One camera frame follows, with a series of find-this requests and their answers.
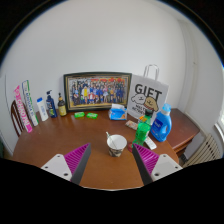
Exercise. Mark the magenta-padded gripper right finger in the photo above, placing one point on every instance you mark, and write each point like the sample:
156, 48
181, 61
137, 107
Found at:
148, 160

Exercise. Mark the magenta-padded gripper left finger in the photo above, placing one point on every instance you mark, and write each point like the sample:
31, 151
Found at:
75, 158

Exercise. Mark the green plastic drink bottle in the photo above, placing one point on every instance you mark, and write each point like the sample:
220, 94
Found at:
142, 131

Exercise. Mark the white remote control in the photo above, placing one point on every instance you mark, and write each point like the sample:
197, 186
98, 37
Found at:
150, 143

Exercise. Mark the flat round red coaster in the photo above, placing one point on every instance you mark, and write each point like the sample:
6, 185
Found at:
130, 147

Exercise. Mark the floral paper cup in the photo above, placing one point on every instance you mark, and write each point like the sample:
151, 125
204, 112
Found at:
116, 150

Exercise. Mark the blue detergent jug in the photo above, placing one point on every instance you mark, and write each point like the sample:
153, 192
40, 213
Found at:
161, 125

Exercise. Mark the brown snack packet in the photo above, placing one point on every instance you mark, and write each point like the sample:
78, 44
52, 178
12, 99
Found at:
131, 124

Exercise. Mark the white stirrer stick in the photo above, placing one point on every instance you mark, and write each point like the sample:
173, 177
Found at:
111, 139

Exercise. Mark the colourful puzzle cube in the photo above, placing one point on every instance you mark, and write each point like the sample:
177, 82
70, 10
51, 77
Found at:
142, 118

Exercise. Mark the small green box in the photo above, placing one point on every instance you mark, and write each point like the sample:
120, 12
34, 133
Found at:
79, 115
92, 116

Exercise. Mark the amber pump bottle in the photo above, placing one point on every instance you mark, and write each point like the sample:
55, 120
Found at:
62, 108

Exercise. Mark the dark blue pump bottle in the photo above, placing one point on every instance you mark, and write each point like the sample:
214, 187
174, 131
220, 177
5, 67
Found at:
51, 108

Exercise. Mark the white radiator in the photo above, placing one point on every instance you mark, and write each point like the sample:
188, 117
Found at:
203, 151

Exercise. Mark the blue tissue pack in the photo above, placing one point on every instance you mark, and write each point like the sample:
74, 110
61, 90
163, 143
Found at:
117, 113

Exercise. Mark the white squeeze bottle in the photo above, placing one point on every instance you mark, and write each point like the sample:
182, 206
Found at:
42, 111

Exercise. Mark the white printed paper gift bag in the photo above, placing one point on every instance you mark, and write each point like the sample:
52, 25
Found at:
146, 91

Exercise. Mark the framed group photo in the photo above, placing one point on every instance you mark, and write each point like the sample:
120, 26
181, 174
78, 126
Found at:
96, 91

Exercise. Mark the green and white long box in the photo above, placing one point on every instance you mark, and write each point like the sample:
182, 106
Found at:
30, 103

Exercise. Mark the pink and white long box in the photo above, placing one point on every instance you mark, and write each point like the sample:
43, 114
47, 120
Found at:
22, 110

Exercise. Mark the dark wooden chair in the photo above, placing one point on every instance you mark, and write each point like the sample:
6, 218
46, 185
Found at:
15, 116

